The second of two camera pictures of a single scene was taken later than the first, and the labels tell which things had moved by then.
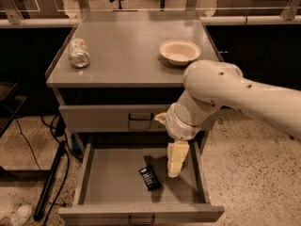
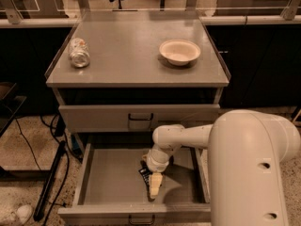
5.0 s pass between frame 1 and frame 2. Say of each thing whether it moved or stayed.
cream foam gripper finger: moved
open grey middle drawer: stayed
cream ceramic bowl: stayed
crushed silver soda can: stayed
